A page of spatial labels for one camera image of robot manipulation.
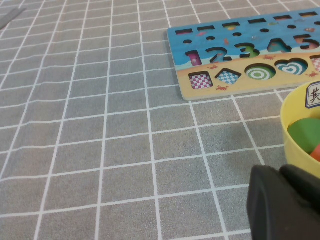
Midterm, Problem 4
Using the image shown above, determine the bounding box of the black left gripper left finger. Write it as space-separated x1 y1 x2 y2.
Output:
246 164 320 240

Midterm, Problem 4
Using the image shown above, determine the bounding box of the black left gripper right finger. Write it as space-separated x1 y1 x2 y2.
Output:
279 163 320 208

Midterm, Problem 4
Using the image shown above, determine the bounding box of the orange wooden shape piece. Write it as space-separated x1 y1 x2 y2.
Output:
309 143 320 162

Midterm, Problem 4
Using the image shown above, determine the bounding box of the green wooden circle piece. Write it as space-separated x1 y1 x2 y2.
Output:
286 117 320 155

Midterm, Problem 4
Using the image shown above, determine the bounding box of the yellow plastic bowl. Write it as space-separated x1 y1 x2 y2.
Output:
279 81 320 180

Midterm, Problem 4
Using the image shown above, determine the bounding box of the white label on yellow bowl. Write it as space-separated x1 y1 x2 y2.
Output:
305 81 320 109

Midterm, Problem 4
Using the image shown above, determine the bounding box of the colourful wooden puzzle board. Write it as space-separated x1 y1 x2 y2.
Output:
166 7 320 102

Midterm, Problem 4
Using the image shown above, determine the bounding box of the grey white-grid tablecloth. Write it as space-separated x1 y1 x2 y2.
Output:
0 0 320 240

